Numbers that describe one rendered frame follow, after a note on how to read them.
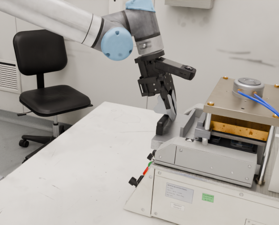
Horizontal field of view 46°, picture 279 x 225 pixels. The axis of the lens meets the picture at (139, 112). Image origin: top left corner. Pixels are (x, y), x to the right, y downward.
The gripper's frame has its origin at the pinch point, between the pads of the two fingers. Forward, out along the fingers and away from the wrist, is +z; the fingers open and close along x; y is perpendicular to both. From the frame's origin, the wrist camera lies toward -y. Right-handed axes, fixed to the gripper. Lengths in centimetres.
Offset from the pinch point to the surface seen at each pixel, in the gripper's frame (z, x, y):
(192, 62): 9, -144, 31
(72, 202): 15.9, 20.5, 30.6
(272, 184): 15.1, 15.3, -25.6
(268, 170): 16.6, 5.5, -24.2
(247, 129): 2.3, 10.3, -21.6
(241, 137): 4.5, 10.2, -19.6
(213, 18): -17, -145, 11
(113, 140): 13.7, -20.4, 36.5
